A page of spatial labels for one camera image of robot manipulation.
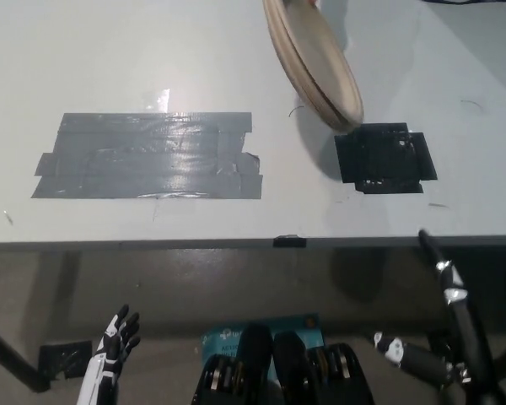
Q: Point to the person hand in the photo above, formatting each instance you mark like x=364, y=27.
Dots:
x=314, y=2

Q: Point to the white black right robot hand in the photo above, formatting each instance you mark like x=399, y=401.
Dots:
x=464, y=320

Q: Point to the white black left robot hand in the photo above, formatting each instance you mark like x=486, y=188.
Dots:
x=105, y=358

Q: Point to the beige paper plate stack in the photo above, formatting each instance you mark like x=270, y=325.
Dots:
x=316, y=63

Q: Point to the black floor tape patch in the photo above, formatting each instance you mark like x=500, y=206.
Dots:
x=65, y=358
x=439, y=343

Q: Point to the black table leg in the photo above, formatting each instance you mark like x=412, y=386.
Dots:
x=12, y=363

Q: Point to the teal cardboard box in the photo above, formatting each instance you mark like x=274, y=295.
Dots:
x=297, y=325

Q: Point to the small black tape strip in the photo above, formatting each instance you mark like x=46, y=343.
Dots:
x=289, y=241

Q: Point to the grey duct tape patch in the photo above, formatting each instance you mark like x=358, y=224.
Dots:
x=152, y=156

